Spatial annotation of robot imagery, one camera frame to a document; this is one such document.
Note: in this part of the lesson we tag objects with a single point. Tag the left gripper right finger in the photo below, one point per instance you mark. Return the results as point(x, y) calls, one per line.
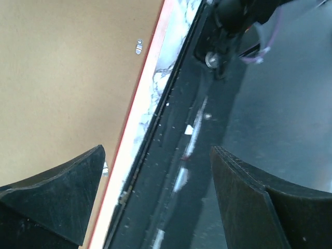
point(260, 210)

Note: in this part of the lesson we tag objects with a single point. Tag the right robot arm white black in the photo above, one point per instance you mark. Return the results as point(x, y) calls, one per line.
point(235, 16)

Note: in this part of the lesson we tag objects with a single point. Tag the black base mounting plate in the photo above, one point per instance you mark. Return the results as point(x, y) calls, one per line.
point(171, 174)

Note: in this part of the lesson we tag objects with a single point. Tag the red wooden picture frame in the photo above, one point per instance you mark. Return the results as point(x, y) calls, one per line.
point(73, 76)

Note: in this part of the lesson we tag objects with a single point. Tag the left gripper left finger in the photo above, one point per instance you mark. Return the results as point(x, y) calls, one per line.
point(52, 209)

